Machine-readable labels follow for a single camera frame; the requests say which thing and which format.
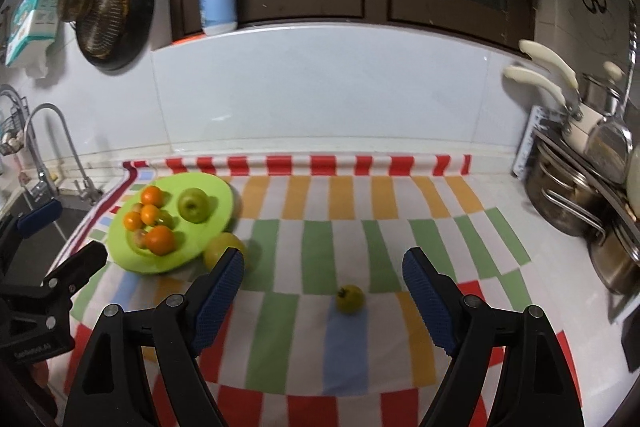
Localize colourful checkered tablecloth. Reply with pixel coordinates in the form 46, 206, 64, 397
70, 156, 561, 426

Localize small green guava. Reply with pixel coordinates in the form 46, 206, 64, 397
335, 285, 366, 315

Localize large orange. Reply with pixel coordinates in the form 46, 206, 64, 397
143, 225, 176, 257

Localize small mandarin orange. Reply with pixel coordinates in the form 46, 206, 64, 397
140, 205, 160, 227

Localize steel cooking pot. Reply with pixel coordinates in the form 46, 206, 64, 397
525, 141, 604, 237

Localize metal strainer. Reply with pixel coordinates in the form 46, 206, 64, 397
75, 0, 129, 61

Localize yellow-green pear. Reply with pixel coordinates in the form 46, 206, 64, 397
203, 232, 246, 271

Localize black hanging frying pan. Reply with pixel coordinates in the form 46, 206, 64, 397
81, 0, 155, 72

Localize wire sink rack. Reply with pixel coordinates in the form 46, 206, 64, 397
0, 84, 29, 156

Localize chrome sink faucet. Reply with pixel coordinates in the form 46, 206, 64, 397
19, 102, 104, 207

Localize cream handled pan lower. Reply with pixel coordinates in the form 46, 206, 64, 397
502, 65, 602, 154

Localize green plastic plate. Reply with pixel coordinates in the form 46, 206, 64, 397
106, 172, 234, 275

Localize teal white carton box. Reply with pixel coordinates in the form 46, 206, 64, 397
6, 0, 58, 68

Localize metal spatula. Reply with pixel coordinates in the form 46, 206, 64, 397
585, 0, 639, 184

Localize black scissors on wall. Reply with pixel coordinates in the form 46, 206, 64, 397
582, 0, 608, 14

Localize green apple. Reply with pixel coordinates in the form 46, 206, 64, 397
177, 187, 210, 223

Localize orange with stem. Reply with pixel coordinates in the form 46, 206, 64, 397
140, 184, 164, 208

